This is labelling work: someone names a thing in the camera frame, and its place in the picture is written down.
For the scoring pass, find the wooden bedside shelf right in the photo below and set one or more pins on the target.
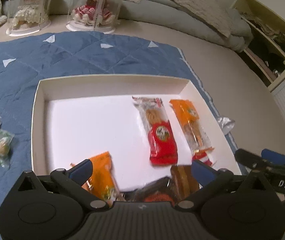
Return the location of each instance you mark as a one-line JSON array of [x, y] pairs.
[[265, 55]]

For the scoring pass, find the silver crumpled wrapper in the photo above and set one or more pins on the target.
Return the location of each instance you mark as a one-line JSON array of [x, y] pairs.
[[226, 124]]

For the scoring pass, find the dark red-label snack packet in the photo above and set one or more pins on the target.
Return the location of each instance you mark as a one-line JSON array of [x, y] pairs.
[[161, 190]]

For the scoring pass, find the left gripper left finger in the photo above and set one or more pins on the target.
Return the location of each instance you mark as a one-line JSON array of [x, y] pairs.
[[70, 183]]

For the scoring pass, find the grey bedding roll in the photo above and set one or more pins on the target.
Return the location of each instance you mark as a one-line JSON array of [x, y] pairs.
[[174, 18]]

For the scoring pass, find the pink doll in clear case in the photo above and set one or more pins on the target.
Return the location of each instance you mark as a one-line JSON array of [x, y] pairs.
[[93, 15]]

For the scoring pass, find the brown striped snack packet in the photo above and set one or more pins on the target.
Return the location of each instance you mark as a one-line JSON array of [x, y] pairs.
[[184, 182]]

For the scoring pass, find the clear green candy packet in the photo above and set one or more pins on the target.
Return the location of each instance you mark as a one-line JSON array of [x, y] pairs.
[[5, 144]]

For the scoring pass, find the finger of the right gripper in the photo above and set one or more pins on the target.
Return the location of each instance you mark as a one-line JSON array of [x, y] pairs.
[[276, 156], [256, 162]]

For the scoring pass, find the right hand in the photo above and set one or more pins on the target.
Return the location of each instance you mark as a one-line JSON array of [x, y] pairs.
[[281, 196]]

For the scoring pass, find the red cookie packet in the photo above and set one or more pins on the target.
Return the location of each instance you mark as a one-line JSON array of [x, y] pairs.
[[163, 147]]

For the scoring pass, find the red strawberry snack packet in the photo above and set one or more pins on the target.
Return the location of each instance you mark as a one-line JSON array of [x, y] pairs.
[[202, 156]]

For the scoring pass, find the cream doll in clear case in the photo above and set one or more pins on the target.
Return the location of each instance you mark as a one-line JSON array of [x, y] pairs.
[[25, 17]]

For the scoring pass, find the orange clear cookie packet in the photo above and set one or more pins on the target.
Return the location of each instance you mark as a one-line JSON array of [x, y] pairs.
[[102, 183]]

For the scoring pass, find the blue quilted mat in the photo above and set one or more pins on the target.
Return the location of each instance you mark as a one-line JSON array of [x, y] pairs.
[[24, 62]]

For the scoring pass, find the white shallow box tray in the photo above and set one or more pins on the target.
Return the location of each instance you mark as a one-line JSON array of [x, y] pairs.
[[77, 117]]

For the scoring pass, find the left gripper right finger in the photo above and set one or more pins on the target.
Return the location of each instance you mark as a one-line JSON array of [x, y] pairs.
[[212, 181]]

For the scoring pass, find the orange snack packet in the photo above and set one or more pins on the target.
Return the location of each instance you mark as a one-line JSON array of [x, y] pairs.
[[189, 120]]

